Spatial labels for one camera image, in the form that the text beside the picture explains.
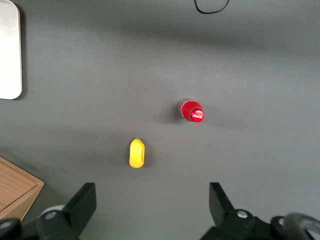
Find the thin black looped table cable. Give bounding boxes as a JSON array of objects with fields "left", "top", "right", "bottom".
[{"left": 193, "top": 0, "right": 230, "bottom": 14}]

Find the red cola bottle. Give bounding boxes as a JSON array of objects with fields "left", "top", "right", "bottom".
[{"left": 177, "top": 98, "right": 205, "bottom": 124}]

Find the yellow lemon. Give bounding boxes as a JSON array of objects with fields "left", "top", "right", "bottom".
[{"left": 128, "top": 137, "right": 146, "bottom": 169}]

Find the grey right wrist camera cable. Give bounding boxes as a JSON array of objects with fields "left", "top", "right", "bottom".
[{"left": 271, "top": 212, "right": 320, "bottom": 240}]

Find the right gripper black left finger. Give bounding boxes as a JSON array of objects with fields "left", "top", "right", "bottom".
[{"left": 36, "top": 182, "right": 97, "bottom": 240}]

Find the cream rectangular tray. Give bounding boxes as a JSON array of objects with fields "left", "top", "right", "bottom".
[{"left": 0, "top": 0, "right": 23, "bottom": 100}]

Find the wooden drawer cabinet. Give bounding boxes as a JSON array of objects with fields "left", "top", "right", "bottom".
[{"left": 0, "top": 156, "right": 45, "bottom": 222}]

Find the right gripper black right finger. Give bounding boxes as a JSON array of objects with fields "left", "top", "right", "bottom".
[{"left": 199, "top": 182, "right": 273, "bottom": 240}]

